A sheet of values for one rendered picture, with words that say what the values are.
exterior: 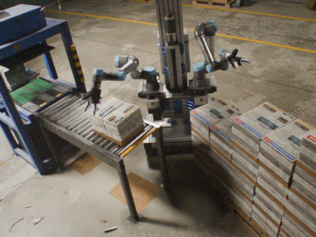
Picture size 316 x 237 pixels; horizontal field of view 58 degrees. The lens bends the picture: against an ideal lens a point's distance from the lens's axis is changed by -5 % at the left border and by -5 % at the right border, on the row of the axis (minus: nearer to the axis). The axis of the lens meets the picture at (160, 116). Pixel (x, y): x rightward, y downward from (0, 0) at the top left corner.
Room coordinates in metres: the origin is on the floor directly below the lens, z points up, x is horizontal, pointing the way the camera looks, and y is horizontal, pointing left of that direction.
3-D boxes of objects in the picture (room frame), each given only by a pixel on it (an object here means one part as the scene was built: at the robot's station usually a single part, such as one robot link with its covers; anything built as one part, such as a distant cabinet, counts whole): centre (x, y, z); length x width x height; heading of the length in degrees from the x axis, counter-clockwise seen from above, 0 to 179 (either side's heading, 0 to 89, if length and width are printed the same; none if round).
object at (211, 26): (2.75, -0.58, 1.19); 0.15 x 0.12 x 0.55; 109
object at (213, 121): (1.79, -0.69, 0.42); 1.17 x 0.39 x 0.83; 25
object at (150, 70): (2.77, 0.04, 0.98); 0.13 x 0.12 x 0.14; 70
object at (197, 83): (2.71, -0.46, 0.87); 0.15 x 0.15 x 0.10
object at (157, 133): (2.57, 0.50, 0.74); 1.34 x 0.05 x 0.12; 47
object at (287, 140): (1.41, -0.87, 1.06); 0.37 x 0.28 x 0.01; 114
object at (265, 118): (1.66, -0.74, 1.06); 0.37 x 0.29 x 0.01; 115
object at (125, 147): (1.99, 0.25, 0.77); 0.47 x 0.05 x 0.05; 137
